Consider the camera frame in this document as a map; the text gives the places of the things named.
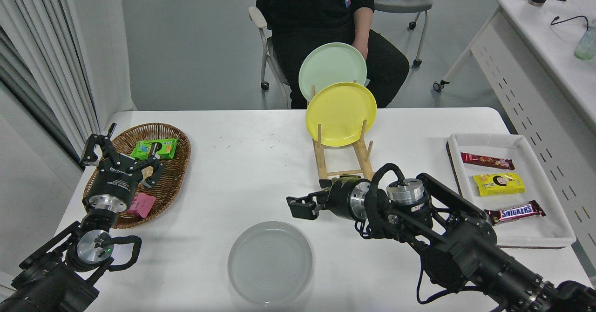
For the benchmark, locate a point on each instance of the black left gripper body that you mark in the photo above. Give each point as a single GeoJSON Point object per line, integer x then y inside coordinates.
{"type": "Point", "coordinates": [114, 184]}

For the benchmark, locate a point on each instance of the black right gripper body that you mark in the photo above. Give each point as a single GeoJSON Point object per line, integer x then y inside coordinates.
{"type": "Point", "coordinates": [342, 199]}

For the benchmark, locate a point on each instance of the grey plate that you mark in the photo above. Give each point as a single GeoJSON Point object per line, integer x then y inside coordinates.
{"type": "Point", "coordinates": [270, 263]}

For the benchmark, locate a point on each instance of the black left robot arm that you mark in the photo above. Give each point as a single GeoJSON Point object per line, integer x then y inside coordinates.
{"type": "Point", "coordinates": [46, 284]}

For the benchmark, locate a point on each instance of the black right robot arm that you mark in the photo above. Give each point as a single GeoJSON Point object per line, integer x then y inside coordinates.
{"type": "Point", "coordinates": [465, 256]}

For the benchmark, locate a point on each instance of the wooden plate rack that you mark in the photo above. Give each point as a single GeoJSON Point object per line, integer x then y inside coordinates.
{"type": "Point", "coordinates": [321, 163]}

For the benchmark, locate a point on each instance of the yellow plate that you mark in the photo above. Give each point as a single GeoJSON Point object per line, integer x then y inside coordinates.
{"type": "Point", "coordinates": [341, 114]}

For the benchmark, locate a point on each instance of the pale green plate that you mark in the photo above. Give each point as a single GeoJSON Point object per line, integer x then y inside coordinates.
{"type": "Point", "coordinates": [328, 65]}

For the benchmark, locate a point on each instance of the person's left hand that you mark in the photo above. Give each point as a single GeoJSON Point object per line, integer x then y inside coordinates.
{"type": "Point", "coordinates": [362, 46]}

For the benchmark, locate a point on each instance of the green snack box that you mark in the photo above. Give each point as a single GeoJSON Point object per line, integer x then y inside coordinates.
{"type": "Point", "coordinates": [163, 148]}

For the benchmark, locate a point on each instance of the brown wicker basket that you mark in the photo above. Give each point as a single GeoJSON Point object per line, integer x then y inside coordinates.
{"type": "Point", "coordinates": [174, 181]}

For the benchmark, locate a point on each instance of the pink snack packet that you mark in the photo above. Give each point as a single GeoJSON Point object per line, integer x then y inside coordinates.
{"type": "Point", "coordinates": [142, 205]}

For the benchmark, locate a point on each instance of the white curtain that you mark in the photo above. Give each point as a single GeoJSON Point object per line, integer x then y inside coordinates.
{"type": "Point", "coordinates": [37, 46]}

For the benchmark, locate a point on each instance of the red snack bar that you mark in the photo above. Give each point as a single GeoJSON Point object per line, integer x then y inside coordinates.
{"type": "Point", "coordinates": [486, 161]}

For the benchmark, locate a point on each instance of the yellow snack packet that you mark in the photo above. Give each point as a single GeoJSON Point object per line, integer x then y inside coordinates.
{"type": "Point", "coordinates": [498, 184]}

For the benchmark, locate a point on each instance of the brown Snickers bar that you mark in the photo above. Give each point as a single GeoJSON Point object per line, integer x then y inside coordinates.
{"type": "Point", "coordinates": [514, 212]}

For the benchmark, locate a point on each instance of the white armrest chair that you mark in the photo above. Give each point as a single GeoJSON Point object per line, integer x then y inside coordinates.
{"type": "Point", "coordinates": [257, 17]}

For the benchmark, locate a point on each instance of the person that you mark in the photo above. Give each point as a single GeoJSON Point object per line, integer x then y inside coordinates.
{"type": "Point", "coordinates": [302, 4]}

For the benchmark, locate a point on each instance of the white tray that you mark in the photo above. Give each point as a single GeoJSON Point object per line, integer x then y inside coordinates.
{"type": "Point", "coordinates": [535, 228]}

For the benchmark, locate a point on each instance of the grey office chair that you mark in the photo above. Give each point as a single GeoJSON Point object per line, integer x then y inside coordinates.
{"type": "Point", "coordinates": [405, 3]}

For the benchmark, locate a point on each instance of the white perforated desk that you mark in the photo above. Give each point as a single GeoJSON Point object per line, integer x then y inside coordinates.
{"type": "Point", "coordinates": [549, 46]}

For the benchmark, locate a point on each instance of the clear green bottle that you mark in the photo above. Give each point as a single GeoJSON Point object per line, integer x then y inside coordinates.
{"type": "Point", "coordinates": [586, 46]}

